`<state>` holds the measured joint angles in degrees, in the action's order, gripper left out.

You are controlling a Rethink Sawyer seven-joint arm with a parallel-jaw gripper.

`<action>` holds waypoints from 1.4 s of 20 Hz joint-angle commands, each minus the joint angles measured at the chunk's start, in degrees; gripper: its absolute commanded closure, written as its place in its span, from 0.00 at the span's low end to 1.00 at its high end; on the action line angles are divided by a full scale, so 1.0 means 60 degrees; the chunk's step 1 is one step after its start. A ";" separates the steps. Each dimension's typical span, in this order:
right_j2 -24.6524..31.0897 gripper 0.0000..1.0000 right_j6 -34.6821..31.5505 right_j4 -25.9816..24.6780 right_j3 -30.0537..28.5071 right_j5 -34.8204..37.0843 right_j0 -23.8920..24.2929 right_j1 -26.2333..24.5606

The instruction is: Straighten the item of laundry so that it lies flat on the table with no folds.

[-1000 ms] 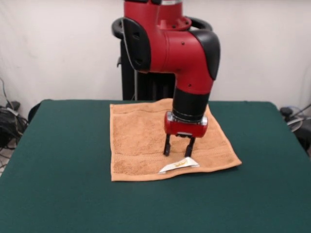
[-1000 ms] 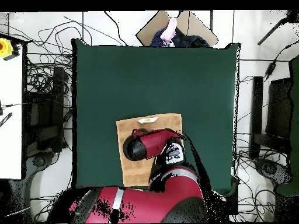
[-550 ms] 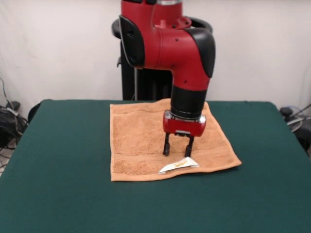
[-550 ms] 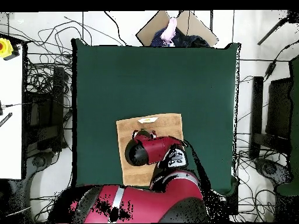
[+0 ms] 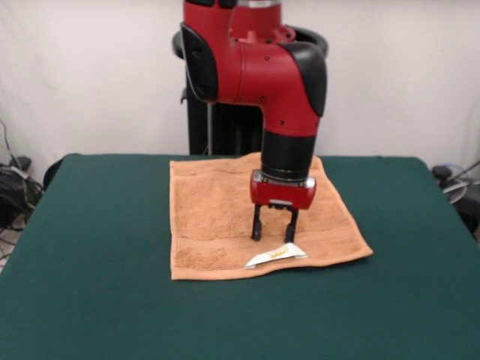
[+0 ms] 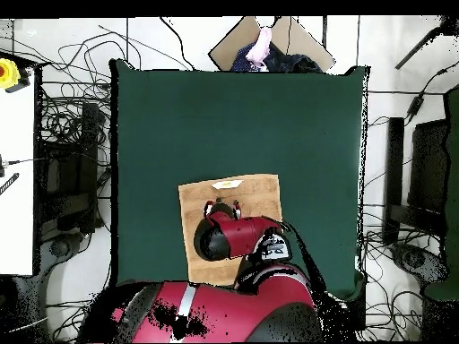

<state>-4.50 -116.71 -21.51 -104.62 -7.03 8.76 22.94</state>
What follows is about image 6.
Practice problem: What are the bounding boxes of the grey round pedestal foot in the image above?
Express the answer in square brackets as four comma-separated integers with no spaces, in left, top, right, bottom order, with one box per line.
[390,243,449,286]
[39,232,87,262]

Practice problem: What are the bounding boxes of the orange terry towel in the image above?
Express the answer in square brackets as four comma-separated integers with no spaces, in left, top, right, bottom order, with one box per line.
[178,173,282,287]

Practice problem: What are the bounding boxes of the dark green table cloth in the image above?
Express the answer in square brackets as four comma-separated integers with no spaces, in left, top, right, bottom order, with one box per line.
[108,58,370,300]

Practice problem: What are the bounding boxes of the yellow emergency stop button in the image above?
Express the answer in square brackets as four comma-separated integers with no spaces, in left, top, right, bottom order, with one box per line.
[0,57,22,90]

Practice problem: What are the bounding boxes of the brown cardboard box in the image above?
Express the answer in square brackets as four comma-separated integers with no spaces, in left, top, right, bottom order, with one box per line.
[207,15,336,73]

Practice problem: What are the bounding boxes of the black flat panel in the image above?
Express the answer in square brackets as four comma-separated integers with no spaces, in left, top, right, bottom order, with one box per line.
[408,119,449,212]

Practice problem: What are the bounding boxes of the pink cloth item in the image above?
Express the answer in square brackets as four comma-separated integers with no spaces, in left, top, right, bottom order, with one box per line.
[245,26,273,70]

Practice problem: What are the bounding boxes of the black tangled cable bundle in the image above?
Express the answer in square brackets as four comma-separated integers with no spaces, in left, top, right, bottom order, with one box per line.
[361,214,431,341]

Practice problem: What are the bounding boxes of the white side table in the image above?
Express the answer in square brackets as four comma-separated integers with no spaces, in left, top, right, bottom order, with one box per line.
[0,67,37,277]

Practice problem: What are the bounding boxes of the black equipment box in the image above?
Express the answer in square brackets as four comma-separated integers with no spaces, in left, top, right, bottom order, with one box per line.
[39,101,102,234]

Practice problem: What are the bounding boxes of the black power adapter cable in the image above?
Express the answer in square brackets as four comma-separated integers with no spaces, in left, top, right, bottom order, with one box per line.
[404,64,459,125]

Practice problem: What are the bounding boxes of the black loose floor cables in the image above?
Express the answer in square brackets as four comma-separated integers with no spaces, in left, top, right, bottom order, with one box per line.
[46,298,98,341]
[35,24,113,144]

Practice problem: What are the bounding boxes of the black thin rod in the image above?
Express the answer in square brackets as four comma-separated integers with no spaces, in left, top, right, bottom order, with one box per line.
[394,15,459,71]

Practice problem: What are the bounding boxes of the black upright bar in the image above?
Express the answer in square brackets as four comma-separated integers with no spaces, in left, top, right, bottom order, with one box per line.
[384,116,405,245]

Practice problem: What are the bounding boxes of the dark blue laundry pile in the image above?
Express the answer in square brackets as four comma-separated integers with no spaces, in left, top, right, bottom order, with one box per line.
[230,42,324,73]

